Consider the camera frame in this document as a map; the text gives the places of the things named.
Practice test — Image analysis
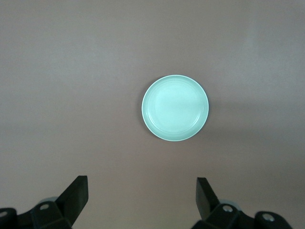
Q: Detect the pale green round plate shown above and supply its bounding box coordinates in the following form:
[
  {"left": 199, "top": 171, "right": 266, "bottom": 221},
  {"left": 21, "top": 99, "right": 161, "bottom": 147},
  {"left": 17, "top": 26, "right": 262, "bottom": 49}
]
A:
[{"left": 141, "top": 74, "right": 210, "bottom": 142}]

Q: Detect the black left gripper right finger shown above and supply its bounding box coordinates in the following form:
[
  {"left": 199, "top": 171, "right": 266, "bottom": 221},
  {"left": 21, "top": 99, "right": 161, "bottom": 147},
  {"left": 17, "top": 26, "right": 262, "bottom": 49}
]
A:
[{"left": 193, "top": 177, "right": 294, "bottom": 229}]

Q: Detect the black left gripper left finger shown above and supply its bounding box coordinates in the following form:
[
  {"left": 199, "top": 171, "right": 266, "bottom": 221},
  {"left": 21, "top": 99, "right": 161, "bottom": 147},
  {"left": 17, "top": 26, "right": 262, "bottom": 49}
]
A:
[{"left": 0, "top": 176, "right": 89, "bottom": 229}]

